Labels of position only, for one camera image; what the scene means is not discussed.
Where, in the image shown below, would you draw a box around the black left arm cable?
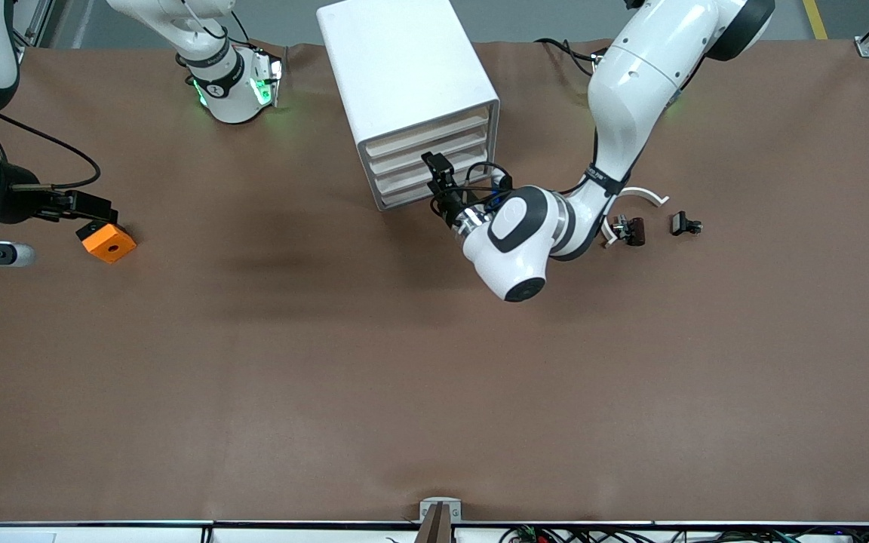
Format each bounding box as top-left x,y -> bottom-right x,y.
465,161 -> 515,216

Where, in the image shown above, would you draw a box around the orange and black button box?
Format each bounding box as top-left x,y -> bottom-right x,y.
76,217 -> 137,265

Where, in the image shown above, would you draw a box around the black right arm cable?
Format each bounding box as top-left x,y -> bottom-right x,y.
0,113 -> 102,191

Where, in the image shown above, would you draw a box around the small brown connector part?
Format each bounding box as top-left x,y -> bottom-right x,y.
612,215 -> 646,247

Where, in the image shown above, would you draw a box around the black base cable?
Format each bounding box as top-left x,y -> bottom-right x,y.
534,36 -> 605,78

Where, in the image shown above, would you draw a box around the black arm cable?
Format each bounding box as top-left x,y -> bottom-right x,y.
0,113 -> 102,191
465,161 -> 515,216

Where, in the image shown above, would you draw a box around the brown table cover mat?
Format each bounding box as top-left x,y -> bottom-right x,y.
0,38 -> 869,525

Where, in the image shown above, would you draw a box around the white table edge rail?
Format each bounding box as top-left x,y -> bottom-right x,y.
0,522 -> 869,543

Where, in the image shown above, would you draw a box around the white curved plastic piece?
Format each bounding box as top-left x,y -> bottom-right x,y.
602,186 -> 670,248

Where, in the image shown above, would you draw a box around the grey metal bracket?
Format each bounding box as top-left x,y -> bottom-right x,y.
419,497 -> 462,523

